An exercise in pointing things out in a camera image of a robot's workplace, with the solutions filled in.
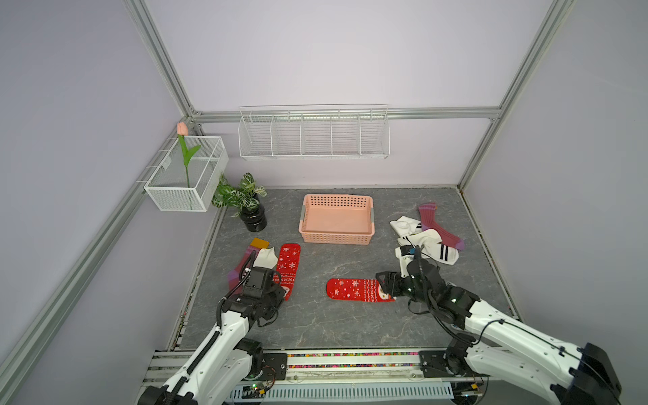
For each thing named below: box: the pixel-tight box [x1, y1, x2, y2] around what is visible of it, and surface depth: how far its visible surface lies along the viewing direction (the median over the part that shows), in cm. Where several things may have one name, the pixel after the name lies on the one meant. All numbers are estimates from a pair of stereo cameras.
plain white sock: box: [389, 215, 422, 238], surface depth 107 cm
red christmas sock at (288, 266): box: [272, 243, 302, 302], surface depth 96 cm
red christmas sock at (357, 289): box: [326, 278, 396, 303], surface depth 90 cm
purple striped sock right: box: [418, 202, 465, 251], surface depth 107 cm
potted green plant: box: [210, 172, 268, 233], surface depth 88 cm
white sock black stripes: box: [397, 228, 459, 266], surface depth 101 cm
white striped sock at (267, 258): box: [253, 246, 279, 270], surface depth 99 cm
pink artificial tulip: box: [176, 121, 201, 189], surface depth 85 cm
